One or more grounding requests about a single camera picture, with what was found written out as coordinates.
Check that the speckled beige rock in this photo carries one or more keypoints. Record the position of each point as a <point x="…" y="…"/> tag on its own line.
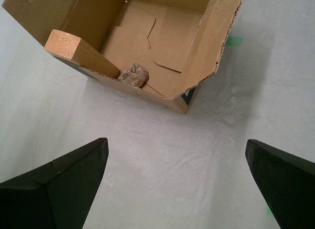
<point x="134" y="75"/>

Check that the brown cardboard box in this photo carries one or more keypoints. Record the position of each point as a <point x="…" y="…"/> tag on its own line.
<point x="160" y="42"/>

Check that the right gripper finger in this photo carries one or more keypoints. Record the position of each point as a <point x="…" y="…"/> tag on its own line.
<point x="61" y="189"/>
<point x="288" y="184"/>

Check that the green tape piece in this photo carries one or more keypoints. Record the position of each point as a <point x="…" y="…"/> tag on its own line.
<point x="234" y="41"/>
<point x="269" y="210"/>

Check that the light wooden block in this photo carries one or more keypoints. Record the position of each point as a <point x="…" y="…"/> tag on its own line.
<point x="73" y="49"/>

